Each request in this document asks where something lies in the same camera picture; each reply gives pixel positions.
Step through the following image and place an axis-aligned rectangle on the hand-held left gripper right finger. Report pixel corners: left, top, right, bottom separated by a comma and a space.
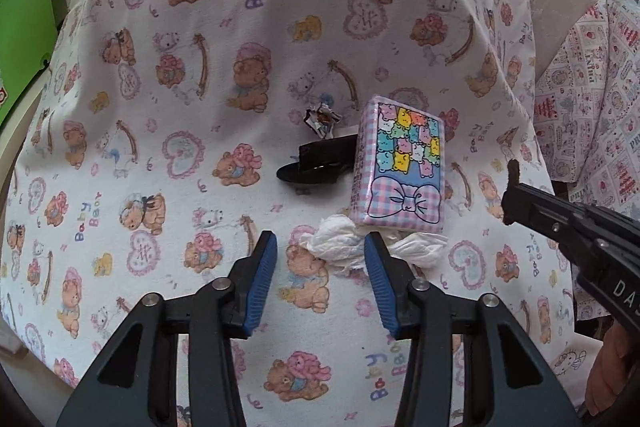
363, 231, 583, 427

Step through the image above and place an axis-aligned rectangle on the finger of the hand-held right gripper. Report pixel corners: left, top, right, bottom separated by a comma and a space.
501, 183, 581, 249

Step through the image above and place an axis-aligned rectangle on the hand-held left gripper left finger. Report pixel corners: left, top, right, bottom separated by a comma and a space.
56, 230, 278, 427

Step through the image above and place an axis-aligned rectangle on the white tissue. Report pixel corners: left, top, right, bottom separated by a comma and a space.
298, 214, 447, 278

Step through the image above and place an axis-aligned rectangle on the black plastic piece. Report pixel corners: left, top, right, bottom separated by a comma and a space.
276, 133, 360, 185

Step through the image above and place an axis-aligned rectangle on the silver candy wrapper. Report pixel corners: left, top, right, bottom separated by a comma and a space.
305, 103, 343, 138

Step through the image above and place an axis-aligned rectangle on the person's right hand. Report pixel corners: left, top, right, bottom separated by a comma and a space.
585, 322, 640, 418

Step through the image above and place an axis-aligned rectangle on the red printed white cloth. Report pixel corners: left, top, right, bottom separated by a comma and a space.
532, 0, 640, 218

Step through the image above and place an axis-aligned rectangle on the pink checked tissue pack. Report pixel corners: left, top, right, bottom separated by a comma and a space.
348, 95, 449, 235

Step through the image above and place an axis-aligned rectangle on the bear printed tablecloth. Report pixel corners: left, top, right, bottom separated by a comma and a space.
0, 0, 591, 427

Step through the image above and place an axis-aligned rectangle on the green plastic box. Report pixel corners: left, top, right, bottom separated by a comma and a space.
0, 0, 76, 128

